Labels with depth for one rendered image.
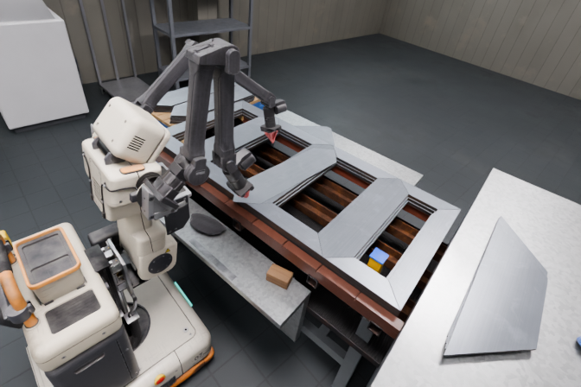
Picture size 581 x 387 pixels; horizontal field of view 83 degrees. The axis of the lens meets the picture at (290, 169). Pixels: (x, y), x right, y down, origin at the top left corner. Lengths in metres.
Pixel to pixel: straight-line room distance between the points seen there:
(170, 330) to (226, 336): 0.40
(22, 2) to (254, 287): 3.13
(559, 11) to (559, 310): 6.68
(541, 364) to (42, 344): 1.43
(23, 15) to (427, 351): 3.72
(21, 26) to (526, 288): 3.84
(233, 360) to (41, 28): 3.15
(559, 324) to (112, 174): 1.42
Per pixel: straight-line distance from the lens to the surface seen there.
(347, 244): 1.44
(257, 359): 2.08
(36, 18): 3.86
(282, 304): 1.45
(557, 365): 1.25
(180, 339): 1.84
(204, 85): 1.00
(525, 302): 1.30
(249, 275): 1.51
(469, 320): 1.14
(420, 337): 1.08
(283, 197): 1.61
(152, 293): 2.00
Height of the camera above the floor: 1.91
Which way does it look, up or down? 36 degrees down
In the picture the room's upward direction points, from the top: 8 degrees clockwise
